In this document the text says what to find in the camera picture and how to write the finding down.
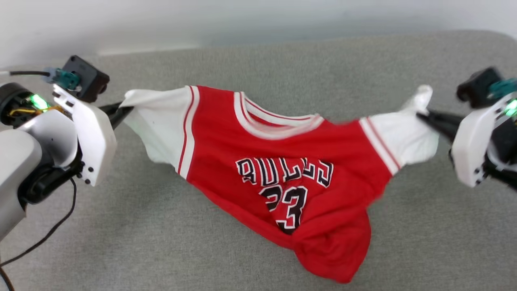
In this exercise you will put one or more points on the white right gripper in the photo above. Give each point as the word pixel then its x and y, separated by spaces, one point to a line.
pixel 470 153

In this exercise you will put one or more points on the teal right camera connector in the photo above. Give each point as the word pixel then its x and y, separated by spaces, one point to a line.
pixel 505 88

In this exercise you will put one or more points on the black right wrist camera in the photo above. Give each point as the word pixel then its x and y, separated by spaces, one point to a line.
pixel 478 87

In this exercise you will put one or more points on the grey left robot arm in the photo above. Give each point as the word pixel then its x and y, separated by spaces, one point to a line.
pixel 12 173

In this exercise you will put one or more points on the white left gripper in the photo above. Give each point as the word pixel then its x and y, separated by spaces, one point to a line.
pixel 93 141

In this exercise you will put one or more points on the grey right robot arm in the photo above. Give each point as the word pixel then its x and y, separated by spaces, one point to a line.
pixel 505 153

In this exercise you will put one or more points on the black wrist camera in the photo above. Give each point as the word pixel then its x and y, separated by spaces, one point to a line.
pixel 478 87
pixel 87 79

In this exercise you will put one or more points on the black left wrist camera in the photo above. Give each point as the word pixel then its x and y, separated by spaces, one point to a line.
pixel 87 79

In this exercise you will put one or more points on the red Bulls 23 jersey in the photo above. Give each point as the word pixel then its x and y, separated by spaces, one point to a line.
pixel 315 178

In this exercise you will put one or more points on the teal left camera connector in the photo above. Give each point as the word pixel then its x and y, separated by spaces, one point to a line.
pixel 64 79

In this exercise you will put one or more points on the teal camera connector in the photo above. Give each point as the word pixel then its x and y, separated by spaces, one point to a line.
pixel 505 88
pixel 64 79

